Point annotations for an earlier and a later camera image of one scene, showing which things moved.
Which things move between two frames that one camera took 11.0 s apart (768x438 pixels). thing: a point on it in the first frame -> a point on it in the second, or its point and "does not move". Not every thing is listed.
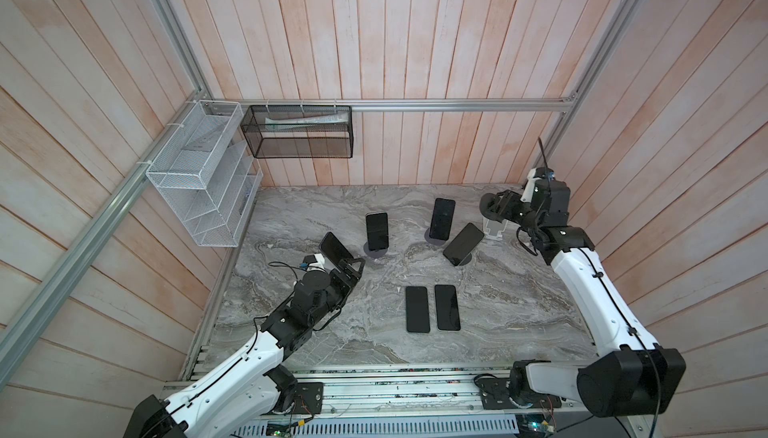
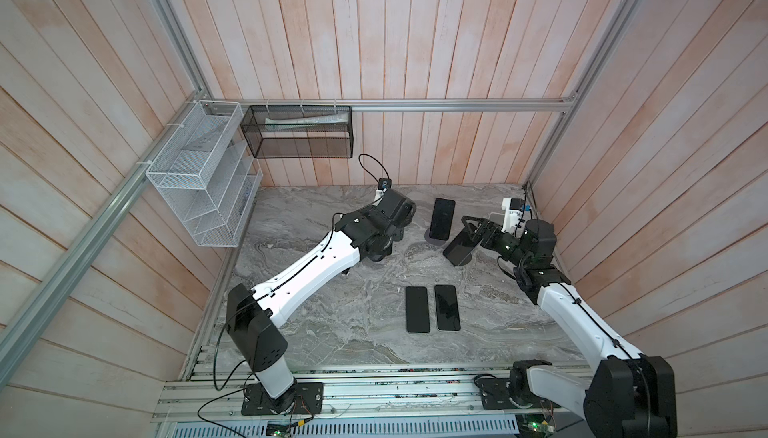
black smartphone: (448, 311) does not move
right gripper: (504, 206) -> (485, 226)
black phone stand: (417, 309) does not move
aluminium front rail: (415, 391) does not move
